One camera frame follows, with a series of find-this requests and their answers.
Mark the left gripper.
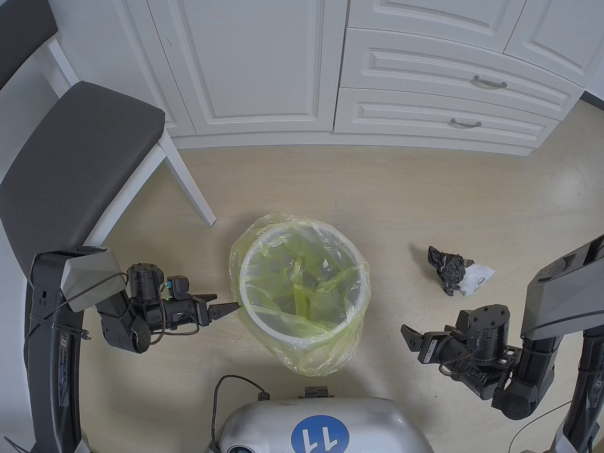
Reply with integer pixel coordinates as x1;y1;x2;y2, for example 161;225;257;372
163;293;243;332

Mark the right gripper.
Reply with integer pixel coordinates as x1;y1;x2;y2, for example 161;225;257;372
400;324;473;366

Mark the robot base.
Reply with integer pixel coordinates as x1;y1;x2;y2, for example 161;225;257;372
216;385;431;453

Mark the crumpled black plastic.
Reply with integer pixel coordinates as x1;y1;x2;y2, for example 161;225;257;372
428;246;469;297

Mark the white trash bin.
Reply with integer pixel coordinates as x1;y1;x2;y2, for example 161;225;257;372
238;224;372;349

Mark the yellow-green clear plastic bag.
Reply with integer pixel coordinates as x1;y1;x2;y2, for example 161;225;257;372
229;212;372;378

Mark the white printed wrapper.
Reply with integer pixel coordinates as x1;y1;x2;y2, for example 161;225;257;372
460;263;496;297

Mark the white chair with grey seat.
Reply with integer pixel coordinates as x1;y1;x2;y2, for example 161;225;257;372
0;0;218;273

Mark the white wardrobe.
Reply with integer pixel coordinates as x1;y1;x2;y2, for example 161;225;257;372
100;0;604;158

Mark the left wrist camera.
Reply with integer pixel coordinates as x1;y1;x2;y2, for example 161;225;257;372
165;276;192;301

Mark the black cable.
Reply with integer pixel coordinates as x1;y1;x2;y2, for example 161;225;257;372
210;375;271;453

